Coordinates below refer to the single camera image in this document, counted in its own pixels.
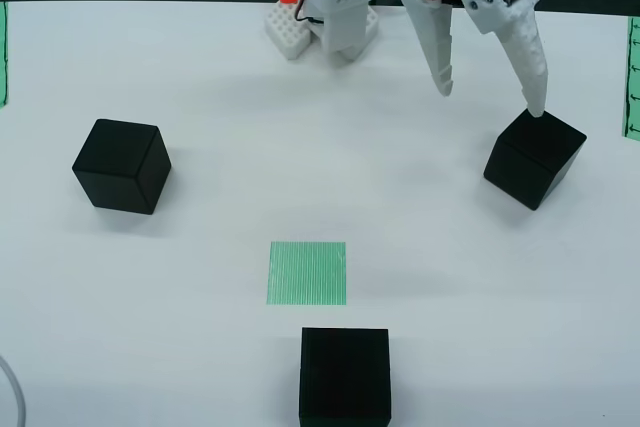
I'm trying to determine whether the black plastic cube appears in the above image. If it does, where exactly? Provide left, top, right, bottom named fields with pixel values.
left=482, top=107, right=588, bottom=212
left=298, top=326, right=391, bottom=423
left=72, top=118, right=173, bottom=216

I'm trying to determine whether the green paper strip with arrows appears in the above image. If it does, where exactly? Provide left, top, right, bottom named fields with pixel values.
left=621, top=15, right=640, bottom=139

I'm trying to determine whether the green striped square sheet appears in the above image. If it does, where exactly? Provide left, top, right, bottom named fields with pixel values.
left=264, top=240, right=348, bottom=307

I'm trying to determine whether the white cable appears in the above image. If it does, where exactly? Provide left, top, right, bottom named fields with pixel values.
left=0, top=355, right=27, bottom=427

